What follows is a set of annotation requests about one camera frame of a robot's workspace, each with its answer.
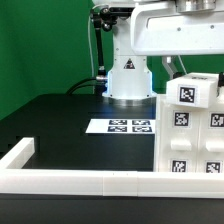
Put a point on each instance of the white U-shaped table fence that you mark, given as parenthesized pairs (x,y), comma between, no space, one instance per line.
(16,179)

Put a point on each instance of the white box with tags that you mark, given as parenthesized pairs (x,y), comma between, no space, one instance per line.
(198,90)

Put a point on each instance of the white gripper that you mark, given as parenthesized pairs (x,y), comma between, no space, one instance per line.
(161,29)

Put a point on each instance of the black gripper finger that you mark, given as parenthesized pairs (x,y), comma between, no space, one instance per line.
(220,82)

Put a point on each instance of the black camera on mount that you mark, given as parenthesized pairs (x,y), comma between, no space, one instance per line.
(103,17)

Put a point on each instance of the white sheet with four tags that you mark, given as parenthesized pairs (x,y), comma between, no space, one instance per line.
(121,126)

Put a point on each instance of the white cabinet body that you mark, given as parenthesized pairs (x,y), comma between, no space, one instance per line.
(161,99)

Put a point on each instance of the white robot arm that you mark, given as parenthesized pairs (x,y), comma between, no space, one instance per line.
(196,4)

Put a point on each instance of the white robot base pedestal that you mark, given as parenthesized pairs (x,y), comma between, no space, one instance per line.
(129,81)

